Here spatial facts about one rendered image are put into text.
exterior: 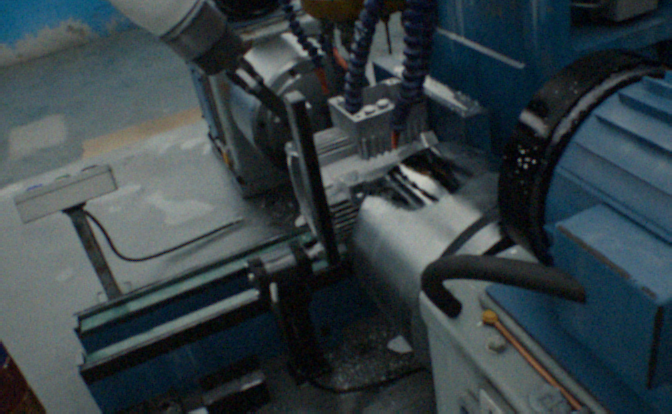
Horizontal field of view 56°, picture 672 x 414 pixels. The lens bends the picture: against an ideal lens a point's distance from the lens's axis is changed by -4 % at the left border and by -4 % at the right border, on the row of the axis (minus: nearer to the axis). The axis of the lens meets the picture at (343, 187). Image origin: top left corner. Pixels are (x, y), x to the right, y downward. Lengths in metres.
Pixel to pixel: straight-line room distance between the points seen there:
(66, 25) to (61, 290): 5.23
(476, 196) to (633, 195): 0.31
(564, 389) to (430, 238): 0.25
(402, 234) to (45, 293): 0.91
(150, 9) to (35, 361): 0.70
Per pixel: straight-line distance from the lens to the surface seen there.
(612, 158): 0.44
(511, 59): 1.02
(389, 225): 0.75
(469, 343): 0.56
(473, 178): 0.74
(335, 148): 0.98
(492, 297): 0.57
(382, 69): 1.13
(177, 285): 1.11
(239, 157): 1.45
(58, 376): 1.24
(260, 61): 1.25
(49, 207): 1.21
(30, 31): 6.57
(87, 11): 6.53
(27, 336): 1.37
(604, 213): 0.43
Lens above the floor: 1.56
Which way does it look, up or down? 31 degrees down
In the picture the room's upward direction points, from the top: 11 degrees counter-clockwise
